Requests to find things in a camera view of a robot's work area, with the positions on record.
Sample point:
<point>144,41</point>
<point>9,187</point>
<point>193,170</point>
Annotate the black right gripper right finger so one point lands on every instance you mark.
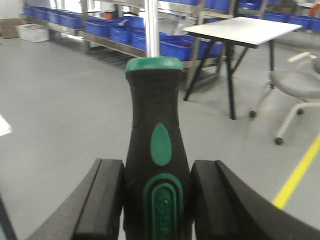
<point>226,208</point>

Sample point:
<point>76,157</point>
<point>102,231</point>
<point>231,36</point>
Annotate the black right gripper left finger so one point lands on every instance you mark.
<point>92,211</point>

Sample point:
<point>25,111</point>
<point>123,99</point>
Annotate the green black screwdriver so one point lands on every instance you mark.
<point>157,179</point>

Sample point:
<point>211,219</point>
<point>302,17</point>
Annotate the grey rolling chair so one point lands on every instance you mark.
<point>301,83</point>

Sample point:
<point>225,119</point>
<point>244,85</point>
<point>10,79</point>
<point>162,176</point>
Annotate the blue bin on rack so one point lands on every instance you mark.
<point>181,49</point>

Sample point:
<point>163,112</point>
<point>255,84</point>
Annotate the white top folding table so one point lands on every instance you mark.
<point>237,31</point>

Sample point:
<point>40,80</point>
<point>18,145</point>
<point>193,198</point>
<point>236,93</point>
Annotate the white cardboard box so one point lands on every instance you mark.
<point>33,33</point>

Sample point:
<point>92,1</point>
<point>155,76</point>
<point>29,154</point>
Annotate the steel roller rack shelf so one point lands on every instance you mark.
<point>67,22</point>

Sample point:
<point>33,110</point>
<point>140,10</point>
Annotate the brown cardboard box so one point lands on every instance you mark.
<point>8,27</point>

